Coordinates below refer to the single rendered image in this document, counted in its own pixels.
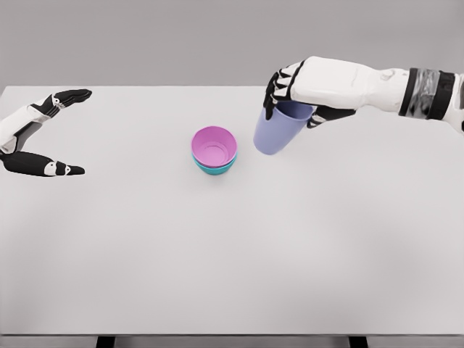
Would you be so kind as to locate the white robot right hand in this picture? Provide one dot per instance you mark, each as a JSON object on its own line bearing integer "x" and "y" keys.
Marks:
{"x": 326, "y": 83}

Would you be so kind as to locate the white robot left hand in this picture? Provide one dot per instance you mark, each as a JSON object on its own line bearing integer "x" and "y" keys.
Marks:
{"x": 18, "y": 121}

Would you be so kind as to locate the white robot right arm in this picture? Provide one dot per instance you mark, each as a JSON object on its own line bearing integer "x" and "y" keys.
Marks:
{"x": 417, "y": 90}

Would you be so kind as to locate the pink plastic bowl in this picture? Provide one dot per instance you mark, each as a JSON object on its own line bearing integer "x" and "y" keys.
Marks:
{"x": 214, "y": 145}

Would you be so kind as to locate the lavender plastic cup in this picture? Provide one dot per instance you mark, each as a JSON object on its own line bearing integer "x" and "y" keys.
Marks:
{"x": 272, "y": 134}

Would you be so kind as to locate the teal plastic bowl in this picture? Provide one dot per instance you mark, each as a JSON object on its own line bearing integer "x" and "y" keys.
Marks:
{"x": 214, "y": 170}

